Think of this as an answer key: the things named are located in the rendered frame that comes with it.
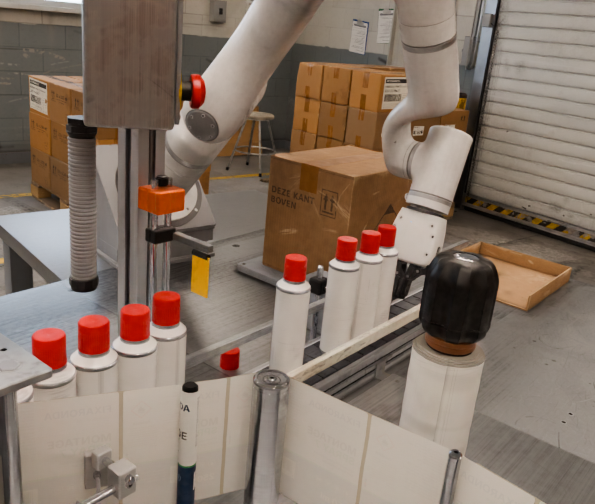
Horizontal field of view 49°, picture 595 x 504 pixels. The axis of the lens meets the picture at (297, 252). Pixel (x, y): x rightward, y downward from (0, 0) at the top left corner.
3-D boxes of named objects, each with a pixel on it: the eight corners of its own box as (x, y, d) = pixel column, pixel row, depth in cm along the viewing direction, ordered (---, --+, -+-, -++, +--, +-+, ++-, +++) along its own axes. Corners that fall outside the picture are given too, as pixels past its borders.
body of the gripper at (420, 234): (395, 197, 125) (377, 252, 126) (443, 209, 119) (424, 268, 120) (412, 204, 131) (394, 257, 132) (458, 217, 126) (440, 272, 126)
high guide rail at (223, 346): (55, 427, 75) (55, 416, 74) (49, 422, 75) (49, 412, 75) (468, 246, 155) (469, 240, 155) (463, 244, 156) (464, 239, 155)
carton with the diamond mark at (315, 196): (339, 296, 144) (354, 176, 135) (261, 264, 158) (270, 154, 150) (411, 267, 166) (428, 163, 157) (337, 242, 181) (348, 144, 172)
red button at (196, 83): (180, 74, 71) (208, 76, 71) (176, 71, 74) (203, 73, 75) (179, 110, 72) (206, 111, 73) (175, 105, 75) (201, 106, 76)
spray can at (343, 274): (337, 361, 110) (351, 246, 103) (313, 349, 113) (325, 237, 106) (354, 351, 114) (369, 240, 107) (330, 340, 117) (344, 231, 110)
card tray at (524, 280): (526, 311, 151) (530, 295, 150) (427, 277, 166) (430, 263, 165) (568, 281, 174) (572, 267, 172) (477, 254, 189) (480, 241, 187)
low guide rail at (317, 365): (94, 497, 72) (94, 482, 72) (87, 491, 73) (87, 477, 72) (493, 276, 153) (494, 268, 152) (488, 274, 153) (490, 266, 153)
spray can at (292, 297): (286, 391, 99) (298, 265, 93) (261, 378, 102) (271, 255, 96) (307, 380, 103) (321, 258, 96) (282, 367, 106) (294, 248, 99)
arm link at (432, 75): (356, 40, 112) (379, 182, 132) (439, 50, 103) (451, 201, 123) (383, 17, 117) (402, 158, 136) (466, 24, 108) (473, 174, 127)
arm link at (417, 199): (400, 186, 125) (395, 201, 125) (441, 197, 119) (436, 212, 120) (418, 195, 131) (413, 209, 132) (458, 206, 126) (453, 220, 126)
